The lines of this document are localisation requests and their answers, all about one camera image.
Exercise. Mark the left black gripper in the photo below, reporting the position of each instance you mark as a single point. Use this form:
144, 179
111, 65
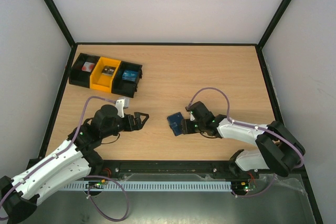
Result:
138, 126

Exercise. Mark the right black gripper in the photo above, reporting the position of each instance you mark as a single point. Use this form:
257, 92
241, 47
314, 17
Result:
186, 126

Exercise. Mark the blue leather card holder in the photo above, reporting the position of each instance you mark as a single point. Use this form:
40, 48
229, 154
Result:
175, 123

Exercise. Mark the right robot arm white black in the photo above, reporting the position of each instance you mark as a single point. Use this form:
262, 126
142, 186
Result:
276, 148

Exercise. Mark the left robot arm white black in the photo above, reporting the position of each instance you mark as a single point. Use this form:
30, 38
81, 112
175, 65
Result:
73, 159

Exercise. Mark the blue card in bin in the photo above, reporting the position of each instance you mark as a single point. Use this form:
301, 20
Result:
130, 75

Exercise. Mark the black card in yellow bin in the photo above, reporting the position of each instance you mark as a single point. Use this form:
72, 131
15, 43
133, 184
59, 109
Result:
108, 70

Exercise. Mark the red white card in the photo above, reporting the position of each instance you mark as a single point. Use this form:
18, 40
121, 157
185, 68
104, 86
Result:
88, 66

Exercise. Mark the right black storage bin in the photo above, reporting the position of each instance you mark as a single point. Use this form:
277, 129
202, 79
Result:
126, 88

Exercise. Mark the black storage bin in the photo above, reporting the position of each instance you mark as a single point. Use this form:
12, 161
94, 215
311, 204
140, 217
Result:
78, 77
126, 88

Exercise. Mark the yellow storage bin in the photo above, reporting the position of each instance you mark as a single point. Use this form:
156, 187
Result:
101, 82

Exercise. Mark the left black storage bin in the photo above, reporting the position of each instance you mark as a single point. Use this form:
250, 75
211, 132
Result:
78, 77

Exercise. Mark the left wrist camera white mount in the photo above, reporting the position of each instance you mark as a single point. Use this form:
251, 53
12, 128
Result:
121, 104

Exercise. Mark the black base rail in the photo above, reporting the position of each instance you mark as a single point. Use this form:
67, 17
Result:
216, 169

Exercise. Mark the light blue slotted cable duct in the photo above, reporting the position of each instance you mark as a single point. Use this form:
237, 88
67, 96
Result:
151, 186

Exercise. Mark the black enclosure frame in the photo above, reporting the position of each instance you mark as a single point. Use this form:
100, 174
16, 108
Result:
73, 45

